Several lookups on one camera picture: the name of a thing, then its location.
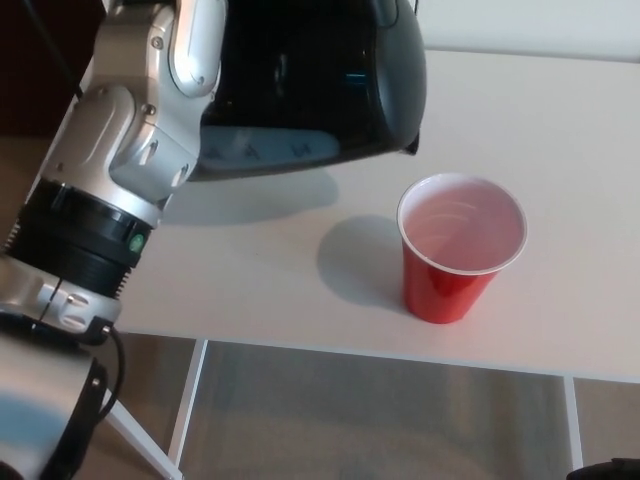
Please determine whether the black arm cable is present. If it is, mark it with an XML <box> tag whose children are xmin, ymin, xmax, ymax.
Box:
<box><xmin>97</xmin><ymin>322</ymin><xmax>127</xmax><ymax>421</ymax></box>

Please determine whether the grey mesh table panel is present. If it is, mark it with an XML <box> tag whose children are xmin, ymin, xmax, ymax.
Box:
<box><xmin>179</xmin><ymin>342</ymin><xmax>576</xmax><ymax>480</ymax></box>

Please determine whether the red plastic cup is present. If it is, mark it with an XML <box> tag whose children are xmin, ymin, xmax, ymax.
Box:
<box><xmin>397</xmin><ymin>172</ymin><xmax>529</xmax><ymax>325</ymax></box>

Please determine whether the black electric kettle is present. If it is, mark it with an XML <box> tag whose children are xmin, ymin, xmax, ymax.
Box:
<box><xmin>192</xmin><ymin>0</ymin><xmax>429</xmax><ymax>184</ymax></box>

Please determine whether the thin black cable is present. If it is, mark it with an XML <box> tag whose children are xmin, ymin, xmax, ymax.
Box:
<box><xmin>29</xmin><ymin>0</ymin><xmax>85</xmax><ymax>97</ymax></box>

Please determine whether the white cabinet front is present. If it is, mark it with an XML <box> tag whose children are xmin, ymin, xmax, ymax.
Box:
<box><xmin>418</xmin><ymin>0</ymin><xmax>640</xmax><ymax>64</ymax></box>

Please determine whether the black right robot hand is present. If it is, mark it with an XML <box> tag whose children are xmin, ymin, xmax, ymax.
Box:
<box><xmin>567</xmin><ymin>457</ymin><xmax>640</xmax><ymax>480</ymax></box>

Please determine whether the dark brown wooden door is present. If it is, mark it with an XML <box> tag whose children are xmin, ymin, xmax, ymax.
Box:
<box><xmin>0</xmin><ymin>0</ymin><xmax>107</xmax><ymax>137</ymax></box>

